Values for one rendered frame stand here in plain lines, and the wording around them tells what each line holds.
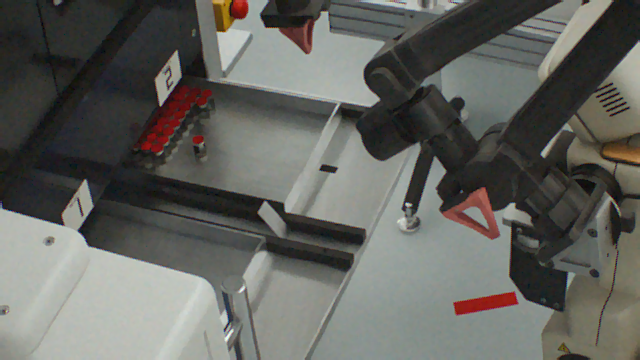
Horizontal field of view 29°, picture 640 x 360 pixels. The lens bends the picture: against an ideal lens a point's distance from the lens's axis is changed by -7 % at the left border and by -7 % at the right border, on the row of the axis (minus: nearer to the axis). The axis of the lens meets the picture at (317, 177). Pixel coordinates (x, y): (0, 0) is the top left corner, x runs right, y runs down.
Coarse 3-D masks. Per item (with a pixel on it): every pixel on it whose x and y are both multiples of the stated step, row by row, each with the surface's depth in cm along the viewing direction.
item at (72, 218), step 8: (80, 192) 202; (88, 192) 204; (72, 200) 200; (80, 200) 202; (88, 200) 205; (72, 208) 200; (88, 208) 205; (64, 216) 198; (72, 216) 201; (80, 216) 203; (64, 224) 199; (72, 224) 201; (80, 224) 204
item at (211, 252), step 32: (96, 224) 220; (128, 224) 219; (160, 224) 217; (192, 224) 214; (128, 256) 213; (160, 256) 213; (192, 256) 212; (224, 256) 212; (256, 256) 208; (224, 320) 200
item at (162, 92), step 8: (176, 56) 226; (168, 64) 223; (176, 64) 226; (160, 72) 221; (168, 72) 224; (176, 72) 227; (160, 80) 222; (176, 80) 228; (160, 88) 222; (160, 96) 223; (160, 104) 224
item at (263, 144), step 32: (224, 96) 241; (256, 96) 238; (288, 96) 235; (192, 128) 236; (224, 128) 235; (256, 128) 234; (288, 128) 233; (320, 128) 233; (192, 160) 229; (224, 160) 229; (256, 160) 228; (288, 160) 227; (224, 192) 219; (256, 192) 222; (288, 192) 217
